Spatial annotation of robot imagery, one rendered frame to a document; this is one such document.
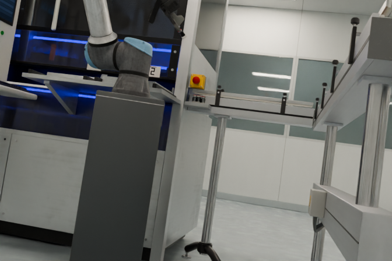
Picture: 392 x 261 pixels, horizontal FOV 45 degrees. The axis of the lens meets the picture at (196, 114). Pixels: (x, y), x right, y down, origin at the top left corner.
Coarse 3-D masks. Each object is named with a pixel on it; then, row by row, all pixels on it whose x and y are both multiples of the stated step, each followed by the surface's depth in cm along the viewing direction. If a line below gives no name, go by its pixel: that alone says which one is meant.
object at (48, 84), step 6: (48, 84) 232; (54, 84) 236; (54, 90) 237; (60, 90) 243; (66, 90) 250; (72, 90) 256; (60, 96) 244; (66, 96) 251; (72, 96) 257; (60, 102) 249; (66, 102) 251; (72, 102) 258; (66, 108) 256; (72, 108) 259
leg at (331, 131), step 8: (328, 128) 221; (336, 128) 220; (328, 136) 220; (336, 136) 221; (328, 144) 220; (328, 152) 219; (328, 160) 219; (328, 168) 218; (328, 176) 218; (320, 184) 220; (328, 184) 218; (320, 232) 216; (320, 240) 216; (312, 248) 218; (320, 248) 216; (312, 256) 217; (320, 256) 215
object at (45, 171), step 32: (0, 128) 271; (192, 128) 285; (0, 160) 269; (32, 160) 265; (64, 160) 262; (160, 160) 251; (192, 160) 297; (0, 192) 267; (32, 192) 263; (64, 192) 260; (192, 192) 311; (32, 224) 261; (64, 224) 258; (192, 224) 325
